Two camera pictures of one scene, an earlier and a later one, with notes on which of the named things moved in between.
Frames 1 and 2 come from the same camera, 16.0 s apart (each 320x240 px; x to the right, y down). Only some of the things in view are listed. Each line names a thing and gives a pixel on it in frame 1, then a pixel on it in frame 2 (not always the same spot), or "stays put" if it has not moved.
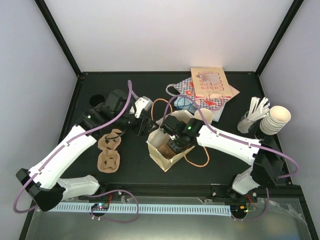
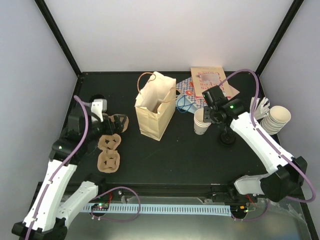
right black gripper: [176, 149] → [206, 116]
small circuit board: [100, 207] stays put
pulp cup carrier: [109, 159] stays put
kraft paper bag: [160, 152] → [155, 105]
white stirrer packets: [258, 108] stays put
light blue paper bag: [184, 103] stays put
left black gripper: [142, 129] → [109, 129]
